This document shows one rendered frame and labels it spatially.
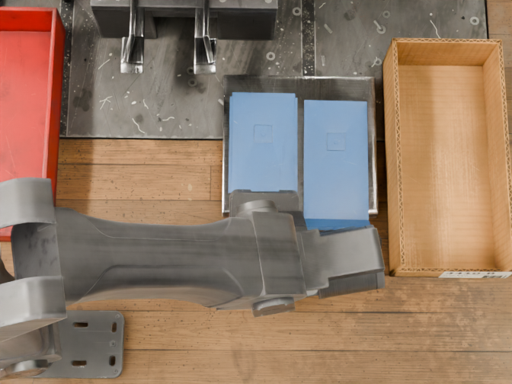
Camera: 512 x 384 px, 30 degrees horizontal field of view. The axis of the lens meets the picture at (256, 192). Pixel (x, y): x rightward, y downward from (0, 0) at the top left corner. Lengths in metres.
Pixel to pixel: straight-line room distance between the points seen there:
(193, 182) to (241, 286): 0.37
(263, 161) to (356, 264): 0.27
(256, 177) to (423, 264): 0.20
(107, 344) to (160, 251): 0.37
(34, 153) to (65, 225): 0.47
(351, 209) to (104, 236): 0.45
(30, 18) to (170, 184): 0.24
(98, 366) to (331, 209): 0.30
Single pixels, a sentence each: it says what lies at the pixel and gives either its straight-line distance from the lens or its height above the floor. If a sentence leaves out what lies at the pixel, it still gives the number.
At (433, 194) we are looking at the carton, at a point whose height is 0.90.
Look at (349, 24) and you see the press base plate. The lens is 1.14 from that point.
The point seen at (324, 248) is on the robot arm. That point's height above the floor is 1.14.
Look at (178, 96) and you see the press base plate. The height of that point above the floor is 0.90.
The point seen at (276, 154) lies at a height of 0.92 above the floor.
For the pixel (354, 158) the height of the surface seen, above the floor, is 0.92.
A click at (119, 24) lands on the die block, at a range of 1.09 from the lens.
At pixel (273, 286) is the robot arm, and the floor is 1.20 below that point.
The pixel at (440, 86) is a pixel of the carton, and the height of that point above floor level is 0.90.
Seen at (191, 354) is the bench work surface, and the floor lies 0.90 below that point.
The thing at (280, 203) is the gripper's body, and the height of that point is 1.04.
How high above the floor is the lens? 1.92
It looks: 75 degrees down
